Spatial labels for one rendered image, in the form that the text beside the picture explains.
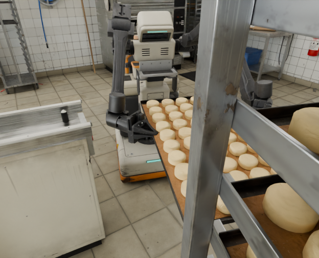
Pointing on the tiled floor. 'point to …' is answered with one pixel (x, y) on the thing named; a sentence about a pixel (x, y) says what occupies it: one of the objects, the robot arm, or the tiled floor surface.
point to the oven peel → (88, 36)
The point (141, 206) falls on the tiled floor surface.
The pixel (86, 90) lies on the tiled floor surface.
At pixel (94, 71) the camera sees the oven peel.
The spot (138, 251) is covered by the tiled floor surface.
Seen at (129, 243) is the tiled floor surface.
